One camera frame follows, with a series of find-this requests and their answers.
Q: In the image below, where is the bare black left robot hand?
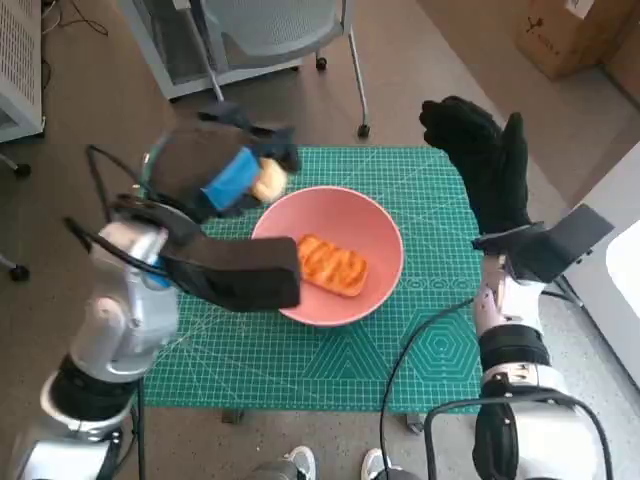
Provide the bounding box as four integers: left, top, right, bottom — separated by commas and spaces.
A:
147, 102, 302, 224

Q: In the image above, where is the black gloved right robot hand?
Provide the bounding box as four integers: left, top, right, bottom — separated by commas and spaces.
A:
418, 95, 534, 236

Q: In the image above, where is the round toy bread bun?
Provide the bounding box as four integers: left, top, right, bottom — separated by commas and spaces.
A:
251, 157, 289, 204

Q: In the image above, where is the pink bowl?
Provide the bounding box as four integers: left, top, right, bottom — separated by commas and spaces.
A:
249, 186, 405, 327

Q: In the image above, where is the long braided toy bread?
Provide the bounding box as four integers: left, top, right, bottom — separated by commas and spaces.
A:
298, 233, 371, 297

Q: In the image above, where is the large brown cardboard box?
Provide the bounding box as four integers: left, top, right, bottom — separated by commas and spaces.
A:
514, 0, 640, 81

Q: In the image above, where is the grey mesh chair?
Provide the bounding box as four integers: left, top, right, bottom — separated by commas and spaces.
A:
192, 0, 372, 140

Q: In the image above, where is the white appliance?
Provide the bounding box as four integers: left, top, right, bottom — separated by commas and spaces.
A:
554, 149, 640, 391

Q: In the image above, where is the green cutting mat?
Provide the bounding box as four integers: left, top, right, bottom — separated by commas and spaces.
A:
142, 144, 484, 415

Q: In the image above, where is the white perforated metal unit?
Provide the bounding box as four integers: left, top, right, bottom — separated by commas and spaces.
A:
0, 0, 46, 144

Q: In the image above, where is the white left foot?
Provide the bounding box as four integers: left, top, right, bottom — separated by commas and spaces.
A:
282, 446, 317, 480

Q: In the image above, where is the white foot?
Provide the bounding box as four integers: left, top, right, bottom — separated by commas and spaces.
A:
282, 446, 317, 480
360, 448, 389, 480

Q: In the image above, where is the white right foot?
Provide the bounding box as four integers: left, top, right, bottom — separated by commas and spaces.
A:
360, 448, 389, 480

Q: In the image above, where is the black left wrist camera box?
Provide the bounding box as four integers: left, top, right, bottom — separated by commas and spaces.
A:
162, 237, 302, 312

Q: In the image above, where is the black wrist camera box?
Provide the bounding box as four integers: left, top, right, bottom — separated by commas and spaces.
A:
472, 202, 615, 284
162, 237, 302, 312

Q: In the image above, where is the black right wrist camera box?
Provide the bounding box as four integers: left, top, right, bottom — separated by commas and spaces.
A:
472, 202, 615, 284

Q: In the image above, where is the black left wrist camera cable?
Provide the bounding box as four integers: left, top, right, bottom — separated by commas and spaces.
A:
63, 143, 169, 281

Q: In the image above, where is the short black camera cable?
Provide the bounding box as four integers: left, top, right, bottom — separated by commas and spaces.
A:
539, 288, 585, 309

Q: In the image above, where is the thin black floor cable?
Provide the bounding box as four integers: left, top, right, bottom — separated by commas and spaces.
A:
42, 0, 109, 38

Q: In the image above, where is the long black right arm cable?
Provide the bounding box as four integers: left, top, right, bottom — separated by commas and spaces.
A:
378, 297, 475, 480

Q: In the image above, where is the looped black right arm cable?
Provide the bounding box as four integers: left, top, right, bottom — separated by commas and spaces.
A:
423, 392, 614, 480

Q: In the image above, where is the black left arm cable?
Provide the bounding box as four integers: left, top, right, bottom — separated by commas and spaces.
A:
102, 389, 148, 480

